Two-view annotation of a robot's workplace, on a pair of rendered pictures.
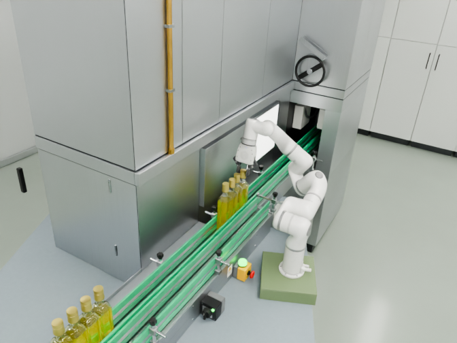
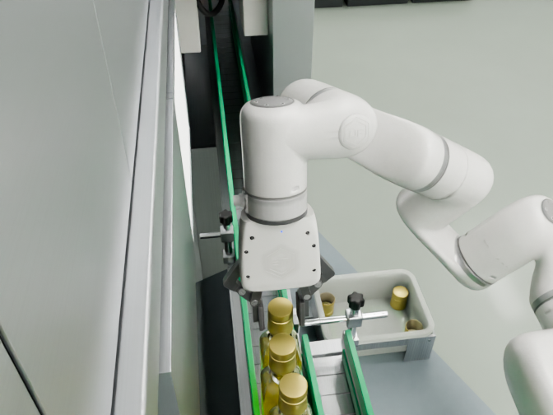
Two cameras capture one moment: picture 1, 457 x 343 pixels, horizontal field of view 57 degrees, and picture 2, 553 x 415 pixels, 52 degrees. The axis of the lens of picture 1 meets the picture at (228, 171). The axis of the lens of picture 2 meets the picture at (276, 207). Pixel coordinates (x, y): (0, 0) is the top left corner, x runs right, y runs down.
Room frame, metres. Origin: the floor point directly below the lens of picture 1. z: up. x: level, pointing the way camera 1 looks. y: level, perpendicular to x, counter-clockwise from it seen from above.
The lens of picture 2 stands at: (1.57, 0.21, 1.76)
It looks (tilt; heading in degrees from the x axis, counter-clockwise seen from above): 41 degrees down; 324
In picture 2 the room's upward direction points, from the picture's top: straight up
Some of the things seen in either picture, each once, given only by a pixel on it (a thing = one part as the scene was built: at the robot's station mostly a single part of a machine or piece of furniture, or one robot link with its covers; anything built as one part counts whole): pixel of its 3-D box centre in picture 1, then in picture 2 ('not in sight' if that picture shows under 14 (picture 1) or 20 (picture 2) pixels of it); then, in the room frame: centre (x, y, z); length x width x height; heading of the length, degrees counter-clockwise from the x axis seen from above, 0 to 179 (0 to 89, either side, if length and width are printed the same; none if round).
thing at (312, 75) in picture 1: (310, 71); not in sight; (2.79, -0.51, 1.49); 0.21 x 0.05 x 0.21; 61
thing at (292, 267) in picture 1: (296, 258); not in sight; (1.58, -0.35, 0.90); 0.16 x 0.13 x 0.15; 81
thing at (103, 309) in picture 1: (102, 317); not in sight; (1.05, 0.42, 1.02); 0.06 x 0.06 x 0.28; 61
